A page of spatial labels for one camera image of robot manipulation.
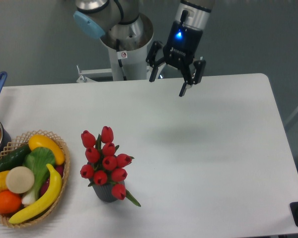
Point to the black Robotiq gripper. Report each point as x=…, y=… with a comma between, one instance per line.
x=179, y=52

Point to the red tulip bouquet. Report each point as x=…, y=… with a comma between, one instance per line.
x=104, y=165

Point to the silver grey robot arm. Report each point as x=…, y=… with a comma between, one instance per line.
x=127, y=34

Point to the dark grey ribbed vase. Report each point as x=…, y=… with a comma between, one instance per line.
x=104, y=192

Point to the dark red vegetable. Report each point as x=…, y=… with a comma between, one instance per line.
x=44, y=187

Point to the yellow squash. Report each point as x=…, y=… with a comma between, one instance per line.
x=38, y=140

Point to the green bok choy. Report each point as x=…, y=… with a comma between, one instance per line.
x=36, y=161

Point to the yellow banana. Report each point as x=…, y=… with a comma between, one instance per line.
x=43, y=202

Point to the woven wicker basket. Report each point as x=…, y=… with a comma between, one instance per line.
x=18, y=142

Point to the green cucumber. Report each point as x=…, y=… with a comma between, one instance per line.
x=14, y=159

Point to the beige round disc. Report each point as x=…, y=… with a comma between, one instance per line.
x=19, y=179

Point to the orange fruit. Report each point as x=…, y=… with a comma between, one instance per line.
x=9, y=202

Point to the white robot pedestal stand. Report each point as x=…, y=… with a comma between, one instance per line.
x=125, y=65

